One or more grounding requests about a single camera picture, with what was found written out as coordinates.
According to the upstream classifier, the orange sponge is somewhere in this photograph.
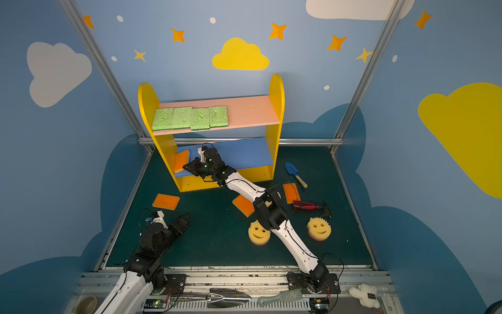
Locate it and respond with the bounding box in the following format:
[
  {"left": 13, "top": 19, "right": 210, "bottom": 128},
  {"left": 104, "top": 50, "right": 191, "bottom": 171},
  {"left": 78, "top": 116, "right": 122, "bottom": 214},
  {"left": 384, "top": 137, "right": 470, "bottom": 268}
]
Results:
[
  {"left": 232, "top": 195, "right": 255, "bottom": 217},
  {"left": 282, "top": 183, "right": 301, "bottom": 204},
  {"left": 173, "top": 150, "right": 190, "bottom": 173},
  {"left": 152, "top": 194, "right": 180, "bottom": 211}
]

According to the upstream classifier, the green sponge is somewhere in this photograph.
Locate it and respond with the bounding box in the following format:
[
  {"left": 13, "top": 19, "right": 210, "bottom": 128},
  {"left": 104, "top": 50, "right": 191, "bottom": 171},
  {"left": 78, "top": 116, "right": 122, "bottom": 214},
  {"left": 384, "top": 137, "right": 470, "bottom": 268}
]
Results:
[
  {"left": 171, "top": 107, "right": 192, "bottom": 130},
  {"left": 190, "top": 108, "right": 210, "bottom": 130},
  {"left": 209, "top": 106, "right": 229, "bottom": 128},
  {"left": 152, "top": 108, "right": 175, "bottom": 131}
]

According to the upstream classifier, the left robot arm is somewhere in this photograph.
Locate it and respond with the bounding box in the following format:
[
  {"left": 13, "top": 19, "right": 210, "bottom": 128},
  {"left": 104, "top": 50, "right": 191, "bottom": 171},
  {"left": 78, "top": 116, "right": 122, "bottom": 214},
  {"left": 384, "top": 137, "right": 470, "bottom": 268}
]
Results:
[{"left": 95, "top": 211, "right": 191, "bottom": 313}]

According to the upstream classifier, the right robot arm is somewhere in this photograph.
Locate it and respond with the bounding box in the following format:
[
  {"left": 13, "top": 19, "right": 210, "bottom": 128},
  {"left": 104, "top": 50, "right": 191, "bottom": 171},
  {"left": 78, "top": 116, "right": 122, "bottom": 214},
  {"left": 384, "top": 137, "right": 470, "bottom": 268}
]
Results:
[{"left": 183, "top": 145, "right": 329, "bottom": 293}]

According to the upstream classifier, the yellow shelf with pink and blue boards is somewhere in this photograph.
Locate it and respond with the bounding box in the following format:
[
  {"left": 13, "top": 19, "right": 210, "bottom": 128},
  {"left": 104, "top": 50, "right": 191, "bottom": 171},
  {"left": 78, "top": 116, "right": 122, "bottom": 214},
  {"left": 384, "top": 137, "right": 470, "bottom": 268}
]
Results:
[{"left": 137, "top": 74, "right": 285, "bottom": 192}]

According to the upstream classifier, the smiley sponge lower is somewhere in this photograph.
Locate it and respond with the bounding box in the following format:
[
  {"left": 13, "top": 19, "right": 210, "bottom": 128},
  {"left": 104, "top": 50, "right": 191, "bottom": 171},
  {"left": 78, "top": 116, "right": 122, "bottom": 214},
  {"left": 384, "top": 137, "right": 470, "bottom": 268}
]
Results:
[{"left": 248, "top": 220, "right": 271, "bottom": 246}]

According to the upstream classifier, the smiley sponge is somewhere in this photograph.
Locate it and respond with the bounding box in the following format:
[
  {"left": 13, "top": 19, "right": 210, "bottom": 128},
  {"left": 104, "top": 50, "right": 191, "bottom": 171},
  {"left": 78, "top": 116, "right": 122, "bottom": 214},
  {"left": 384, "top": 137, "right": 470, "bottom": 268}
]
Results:
[
  {"left": 307, "top": 217, "right": 332, "bottom": 242},
  {"left": 248, "top": 220, "right": 271, "bottom": 246}
]

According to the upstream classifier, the silver metal trowel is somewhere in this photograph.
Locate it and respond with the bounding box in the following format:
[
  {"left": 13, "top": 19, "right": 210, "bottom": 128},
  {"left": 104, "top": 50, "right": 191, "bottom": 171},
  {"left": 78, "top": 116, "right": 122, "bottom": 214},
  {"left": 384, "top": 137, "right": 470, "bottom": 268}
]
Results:
[{"left": 175, "top": 288, "right": 252, "bottom": 309}]

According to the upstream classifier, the blue toy shovel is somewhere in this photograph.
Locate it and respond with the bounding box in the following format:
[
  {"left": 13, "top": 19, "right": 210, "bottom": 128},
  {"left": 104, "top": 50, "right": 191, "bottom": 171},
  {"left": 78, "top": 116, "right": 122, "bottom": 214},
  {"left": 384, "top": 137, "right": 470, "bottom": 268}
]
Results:
[{"left": 284, "top": 162, "right": 308, "bottom": 188}]

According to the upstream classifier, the green circuit board left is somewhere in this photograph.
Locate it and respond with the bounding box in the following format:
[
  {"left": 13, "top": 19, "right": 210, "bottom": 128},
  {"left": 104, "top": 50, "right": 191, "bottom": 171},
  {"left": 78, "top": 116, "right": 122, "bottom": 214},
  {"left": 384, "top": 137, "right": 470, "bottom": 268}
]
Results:
[{"left": 142, "top": 299, "right": 167, "bottom": 311}]

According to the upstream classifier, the red toy object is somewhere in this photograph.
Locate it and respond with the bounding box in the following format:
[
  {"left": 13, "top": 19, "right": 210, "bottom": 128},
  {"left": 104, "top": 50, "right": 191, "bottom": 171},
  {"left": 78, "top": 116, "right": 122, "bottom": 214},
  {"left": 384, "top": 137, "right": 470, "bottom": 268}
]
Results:
[{"left": 292, "top": 201, "right": 332, "bottom": 219}]

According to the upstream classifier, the small round bowl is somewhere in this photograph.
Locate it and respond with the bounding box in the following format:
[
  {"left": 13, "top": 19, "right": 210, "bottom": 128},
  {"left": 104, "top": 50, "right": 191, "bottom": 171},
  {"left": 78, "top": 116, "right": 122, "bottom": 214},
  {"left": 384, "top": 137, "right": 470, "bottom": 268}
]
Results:
[{"left": 73, "top": 296, "right": 99, "bottom": 314}]

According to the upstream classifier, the smiley sponge right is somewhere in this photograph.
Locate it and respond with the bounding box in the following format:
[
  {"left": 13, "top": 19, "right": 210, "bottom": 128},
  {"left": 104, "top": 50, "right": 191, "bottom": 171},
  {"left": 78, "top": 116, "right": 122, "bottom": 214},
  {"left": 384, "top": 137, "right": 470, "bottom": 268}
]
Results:
[{"left": 307, "top": 217, "right": 332, "bottom": 242}]

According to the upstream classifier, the pale green brush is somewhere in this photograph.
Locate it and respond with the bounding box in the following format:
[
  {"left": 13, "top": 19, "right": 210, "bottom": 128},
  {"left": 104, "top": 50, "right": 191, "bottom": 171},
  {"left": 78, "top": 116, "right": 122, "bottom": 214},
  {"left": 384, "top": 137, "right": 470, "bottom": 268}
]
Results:
[{"left": 258, "top": 289, "right": 303, "bottom": 307}]

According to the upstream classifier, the circuit board right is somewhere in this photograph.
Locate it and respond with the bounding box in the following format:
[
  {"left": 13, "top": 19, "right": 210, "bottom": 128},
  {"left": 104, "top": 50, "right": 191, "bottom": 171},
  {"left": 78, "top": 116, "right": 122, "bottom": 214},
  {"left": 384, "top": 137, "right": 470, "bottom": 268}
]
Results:
[{"left": 309, "top": 298, "right": 330, "bottom": 314}]

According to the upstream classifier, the white plush toy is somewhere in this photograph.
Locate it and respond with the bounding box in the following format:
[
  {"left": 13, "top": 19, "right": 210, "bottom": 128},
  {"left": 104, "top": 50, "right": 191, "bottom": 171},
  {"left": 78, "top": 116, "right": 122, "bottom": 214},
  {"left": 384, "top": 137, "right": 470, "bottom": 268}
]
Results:
[{"left": 349, "top": 283, "right": 380, "bottom": 309}]

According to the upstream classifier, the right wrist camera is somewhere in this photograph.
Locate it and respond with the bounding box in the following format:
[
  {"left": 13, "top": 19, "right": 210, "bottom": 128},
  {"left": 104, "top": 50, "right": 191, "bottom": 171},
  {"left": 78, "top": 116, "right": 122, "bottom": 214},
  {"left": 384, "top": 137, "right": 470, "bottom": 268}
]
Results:
[{"left": 197, "top": 147, "right": 205, "bottom": 163}]

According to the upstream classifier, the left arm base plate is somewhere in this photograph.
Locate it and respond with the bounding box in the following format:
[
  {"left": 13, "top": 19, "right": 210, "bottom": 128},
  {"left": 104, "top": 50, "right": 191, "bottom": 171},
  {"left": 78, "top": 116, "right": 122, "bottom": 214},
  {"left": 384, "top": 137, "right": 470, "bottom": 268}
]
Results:
[{"left": 152, "top": 273, "right": 187, "bottom": 296}]

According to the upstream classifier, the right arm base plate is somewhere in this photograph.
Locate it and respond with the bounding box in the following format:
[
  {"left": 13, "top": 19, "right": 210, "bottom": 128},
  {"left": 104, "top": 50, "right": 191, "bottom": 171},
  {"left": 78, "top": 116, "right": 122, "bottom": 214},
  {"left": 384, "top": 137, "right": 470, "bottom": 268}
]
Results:
[{"left": 286, "top": 272, "right": 341, "bottom": 294}]

